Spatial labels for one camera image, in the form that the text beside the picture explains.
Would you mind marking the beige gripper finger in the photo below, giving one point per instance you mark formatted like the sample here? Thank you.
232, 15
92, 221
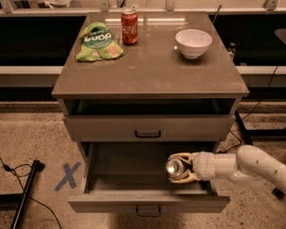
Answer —
186, 158
186, 177

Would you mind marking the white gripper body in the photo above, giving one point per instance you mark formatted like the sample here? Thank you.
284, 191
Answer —
204, 166

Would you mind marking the silver 7up can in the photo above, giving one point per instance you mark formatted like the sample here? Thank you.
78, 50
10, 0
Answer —
174, 167

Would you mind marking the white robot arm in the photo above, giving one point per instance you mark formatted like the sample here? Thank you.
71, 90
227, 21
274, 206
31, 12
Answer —
248, 166

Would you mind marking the grey drawer cabinet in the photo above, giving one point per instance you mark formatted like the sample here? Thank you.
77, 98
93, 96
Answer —
152, 77

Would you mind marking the open middle drawer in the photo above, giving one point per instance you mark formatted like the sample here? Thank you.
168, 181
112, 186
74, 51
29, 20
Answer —
130, 177

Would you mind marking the red coca-cola can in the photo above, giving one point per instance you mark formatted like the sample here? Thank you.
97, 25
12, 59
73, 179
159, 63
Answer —
129, 26

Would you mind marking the black stand leg right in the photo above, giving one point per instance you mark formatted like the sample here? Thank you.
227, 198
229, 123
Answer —
243, 129

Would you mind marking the black stand leg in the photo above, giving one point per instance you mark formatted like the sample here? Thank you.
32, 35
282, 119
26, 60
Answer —
18, 202
243, 129

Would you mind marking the black caster foot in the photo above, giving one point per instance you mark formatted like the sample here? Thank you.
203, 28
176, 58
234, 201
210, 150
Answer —
278, 193

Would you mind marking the white ceramic bowl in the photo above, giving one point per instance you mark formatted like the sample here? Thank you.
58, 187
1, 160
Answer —
193, 43

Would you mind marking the blue tape cross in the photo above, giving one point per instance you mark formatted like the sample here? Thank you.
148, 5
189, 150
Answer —
68, 177

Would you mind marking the green chip bag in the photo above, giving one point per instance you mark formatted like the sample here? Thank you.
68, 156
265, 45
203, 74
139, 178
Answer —
98, 43

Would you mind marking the black stand leg left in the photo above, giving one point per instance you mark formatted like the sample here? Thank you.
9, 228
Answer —
18, 202

